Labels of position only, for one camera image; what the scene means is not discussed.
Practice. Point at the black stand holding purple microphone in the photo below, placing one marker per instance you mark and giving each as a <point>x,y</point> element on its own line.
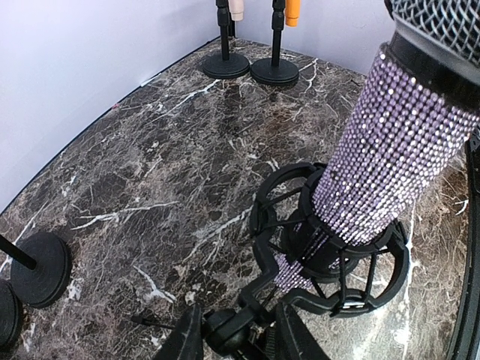
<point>11,316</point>

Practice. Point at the black stand holding blue microphone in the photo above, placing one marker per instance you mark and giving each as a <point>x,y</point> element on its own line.
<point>41,268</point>

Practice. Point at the rhinestone silver-head microphone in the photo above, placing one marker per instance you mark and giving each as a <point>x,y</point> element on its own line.
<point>419,105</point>

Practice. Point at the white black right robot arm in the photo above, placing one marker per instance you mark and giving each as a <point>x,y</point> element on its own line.
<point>465,337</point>

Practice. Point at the orange microphone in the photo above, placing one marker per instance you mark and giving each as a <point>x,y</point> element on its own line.
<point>292,12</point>

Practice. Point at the cream white microphone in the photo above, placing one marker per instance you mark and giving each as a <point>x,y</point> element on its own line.
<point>237,9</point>

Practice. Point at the black stand holding orange microphone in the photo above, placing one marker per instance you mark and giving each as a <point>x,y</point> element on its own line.
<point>275,71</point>

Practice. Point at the black tripod shock-mount stand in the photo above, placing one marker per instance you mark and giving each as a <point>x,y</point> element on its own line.
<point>303,264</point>

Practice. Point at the black stand holding white microphone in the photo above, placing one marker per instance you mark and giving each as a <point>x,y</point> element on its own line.
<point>225,65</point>

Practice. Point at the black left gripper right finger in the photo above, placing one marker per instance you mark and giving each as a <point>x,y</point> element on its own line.
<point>293,340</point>

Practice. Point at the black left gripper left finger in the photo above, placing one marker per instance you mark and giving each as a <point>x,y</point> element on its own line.
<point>185,342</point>

